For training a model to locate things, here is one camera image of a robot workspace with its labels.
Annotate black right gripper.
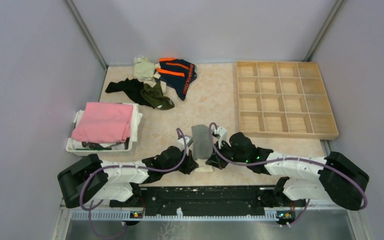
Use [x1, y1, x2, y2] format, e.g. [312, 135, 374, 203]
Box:
[205, 138, 249, 169]

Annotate grey underwear white waistband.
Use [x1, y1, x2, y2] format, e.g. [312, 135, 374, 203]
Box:
[191, 124, 213, 173]

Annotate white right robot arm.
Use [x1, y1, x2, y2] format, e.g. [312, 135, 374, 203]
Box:
[204, 132, 370, 211]

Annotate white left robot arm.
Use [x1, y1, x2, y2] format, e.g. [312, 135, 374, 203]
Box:
[57, 146, 199, 210]

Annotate dark green underwear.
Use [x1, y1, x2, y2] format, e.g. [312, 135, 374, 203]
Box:
[140, 84, 175, 110]

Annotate black underwear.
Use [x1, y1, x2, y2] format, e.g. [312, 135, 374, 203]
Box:
[105, 78, 153, 108]

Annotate navy orange underwear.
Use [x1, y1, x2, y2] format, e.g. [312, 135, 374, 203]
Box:
[156, 58, 198, 101]

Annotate light green underwear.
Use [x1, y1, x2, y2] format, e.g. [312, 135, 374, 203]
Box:
[133, 57, 156, 81]

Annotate wooden compartment tray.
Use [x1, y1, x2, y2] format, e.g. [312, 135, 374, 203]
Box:
[236, 61, 339, 140]

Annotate pink folded cloth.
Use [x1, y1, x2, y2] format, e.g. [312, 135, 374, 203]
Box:
[71, 102, 134, 144]

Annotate white perforated plastic basket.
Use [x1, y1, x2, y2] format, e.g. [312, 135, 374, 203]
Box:
[65, 110, 143, 157]

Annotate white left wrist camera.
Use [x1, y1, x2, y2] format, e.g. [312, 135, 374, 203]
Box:
[176, 135, 193, 156]

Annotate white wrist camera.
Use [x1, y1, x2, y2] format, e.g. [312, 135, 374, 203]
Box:
[212, 126, 228, 149]
[176, 135, 193, 156]

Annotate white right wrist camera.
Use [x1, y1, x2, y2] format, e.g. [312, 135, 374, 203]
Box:
[212, 126, 228, 149]

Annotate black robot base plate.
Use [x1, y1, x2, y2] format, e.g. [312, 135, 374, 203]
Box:
[109, 185, 306, 217]

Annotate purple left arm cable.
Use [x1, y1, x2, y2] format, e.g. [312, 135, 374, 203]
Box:
[79, 127, 188, 240]

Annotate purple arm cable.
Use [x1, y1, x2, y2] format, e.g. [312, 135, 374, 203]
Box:
[79, 127, 188, 240]
[208, 122, 368, 228]

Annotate aluminium frame rail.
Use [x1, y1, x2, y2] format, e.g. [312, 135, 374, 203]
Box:
[51, 187, 375, 240]

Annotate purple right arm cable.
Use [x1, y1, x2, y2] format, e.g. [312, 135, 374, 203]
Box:
[208, 122, 368, 228]

